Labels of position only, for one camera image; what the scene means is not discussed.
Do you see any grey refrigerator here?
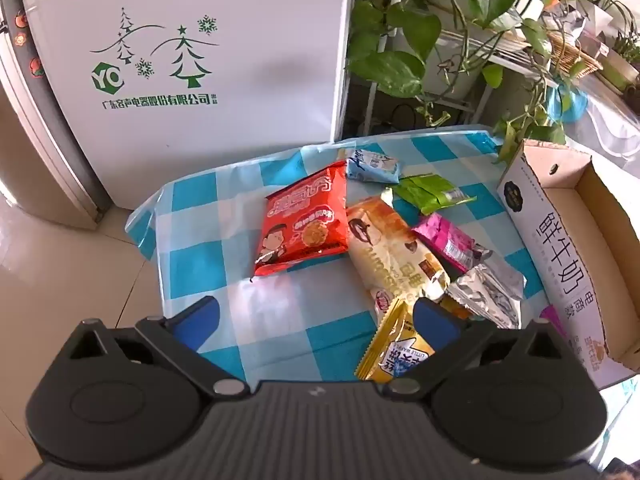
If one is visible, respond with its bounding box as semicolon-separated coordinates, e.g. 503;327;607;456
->
0;0;113;231

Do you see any gold snack packet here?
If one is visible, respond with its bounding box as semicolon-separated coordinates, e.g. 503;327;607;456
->
354;297;473;385

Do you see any pink snack packet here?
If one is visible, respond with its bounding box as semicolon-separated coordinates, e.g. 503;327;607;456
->
411;212;493;273

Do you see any green white potted plant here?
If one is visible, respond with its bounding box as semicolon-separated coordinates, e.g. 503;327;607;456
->
605;30;640;93

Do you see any silver snack packet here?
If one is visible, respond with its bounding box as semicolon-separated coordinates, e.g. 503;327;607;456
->
445;262;526;331

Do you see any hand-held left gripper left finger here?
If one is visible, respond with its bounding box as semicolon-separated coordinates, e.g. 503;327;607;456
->
67;296;251;401

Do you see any wicker basket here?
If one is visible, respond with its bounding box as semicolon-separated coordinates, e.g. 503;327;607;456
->
547;30;603;78

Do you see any green pothos plant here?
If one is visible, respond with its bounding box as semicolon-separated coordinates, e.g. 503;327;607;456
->
345;0;640;161

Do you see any cream bread packet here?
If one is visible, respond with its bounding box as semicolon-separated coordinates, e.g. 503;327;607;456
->
345;187;451;321

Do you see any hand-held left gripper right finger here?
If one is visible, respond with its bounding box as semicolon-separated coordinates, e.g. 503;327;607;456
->
382;297;576;401

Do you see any cardboard box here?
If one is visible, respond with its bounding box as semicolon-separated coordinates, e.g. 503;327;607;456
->
496;139;640;391

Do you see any grey patterned table cover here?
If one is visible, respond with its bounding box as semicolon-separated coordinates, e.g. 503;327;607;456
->
565;75;640;181

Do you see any red snack packet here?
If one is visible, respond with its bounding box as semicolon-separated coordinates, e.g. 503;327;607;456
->
250;160;351;281

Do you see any blue checked tablecloth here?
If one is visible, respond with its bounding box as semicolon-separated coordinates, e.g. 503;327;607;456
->
124;127;566;386

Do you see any white chest freezer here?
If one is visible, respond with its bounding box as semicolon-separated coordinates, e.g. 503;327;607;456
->
15;0;358;211

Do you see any black cable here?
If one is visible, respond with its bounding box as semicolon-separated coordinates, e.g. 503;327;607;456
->
385;102;426;126

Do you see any green snack packet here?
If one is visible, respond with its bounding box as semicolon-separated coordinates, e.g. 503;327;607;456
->
392;174;478;216

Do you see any blue round plastic object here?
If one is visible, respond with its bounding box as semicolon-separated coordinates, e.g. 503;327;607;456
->
545;85;588;123

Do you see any white metal rack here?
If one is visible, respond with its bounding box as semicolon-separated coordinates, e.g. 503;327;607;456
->
360;0;556;136

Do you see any light blue snack packet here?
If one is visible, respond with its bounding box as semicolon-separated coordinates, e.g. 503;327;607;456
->
345;149;403;185

